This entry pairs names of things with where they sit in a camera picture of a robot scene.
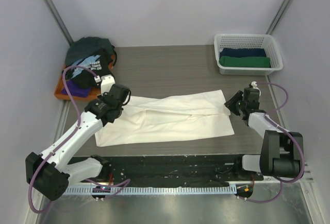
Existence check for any white t shirt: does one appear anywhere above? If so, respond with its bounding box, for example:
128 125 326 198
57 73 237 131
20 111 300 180
95 90 234 147

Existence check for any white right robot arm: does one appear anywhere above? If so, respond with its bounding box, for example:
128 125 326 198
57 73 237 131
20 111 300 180
225 82 305 183

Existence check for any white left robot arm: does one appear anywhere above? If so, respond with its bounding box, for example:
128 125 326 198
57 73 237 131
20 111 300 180
25 84 131 201

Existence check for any rolled green t shirt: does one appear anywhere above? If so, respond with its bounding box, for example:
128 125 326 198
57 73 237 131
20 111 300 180
220 56 271 68

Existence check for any purple t shirt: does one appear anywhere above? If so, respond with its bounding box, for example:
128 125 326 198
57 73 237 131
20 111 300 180
66 80 91 98

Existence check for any black printed t shirt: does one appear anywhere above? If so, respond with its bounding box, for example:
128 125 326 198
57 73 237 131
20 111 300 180
62 48 117 89

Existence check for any rolled navy t shirt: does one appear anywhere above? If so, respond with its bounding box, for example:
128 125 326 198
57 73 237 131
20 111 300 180
219 48 267 58

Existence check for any orange wooden tray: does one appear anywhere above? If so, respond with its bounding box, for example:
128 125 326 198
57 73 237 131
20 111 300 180
54 53 117 101

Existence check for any white plastic basket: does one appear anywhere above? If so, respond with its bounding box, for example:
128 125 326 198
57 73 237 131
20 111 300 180
214 34 283 76

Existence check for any dark teal t shirt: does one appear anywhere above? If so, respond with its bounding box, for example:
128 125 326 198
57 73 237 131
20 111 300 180
65 37 117 66

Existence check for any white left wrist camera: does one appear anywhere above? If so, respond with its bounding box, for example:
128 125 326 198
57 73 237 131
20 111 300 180
94 75 116 95

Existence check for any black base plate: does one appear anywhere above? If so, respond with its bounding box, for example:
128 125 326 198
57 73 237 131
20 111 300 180
69 154 265 187

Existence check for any white slotted cable duct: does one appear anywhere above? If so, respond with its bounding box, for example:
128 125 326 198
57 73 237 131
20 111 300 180
64 184 237 196

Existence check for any left aluminium frame post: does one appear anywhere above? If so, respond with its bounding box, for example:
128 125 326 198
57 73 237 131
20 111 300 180
43 0 73 45

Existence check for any aluminium frame post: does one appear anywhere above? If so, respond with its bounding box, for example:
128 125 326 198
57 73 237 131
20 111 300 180
43 0 73 45
266 0 293 35

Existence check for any right aluminium frame post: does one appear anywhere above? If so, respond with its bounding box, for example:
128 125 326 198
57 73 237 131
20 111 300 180
266 0 293 35

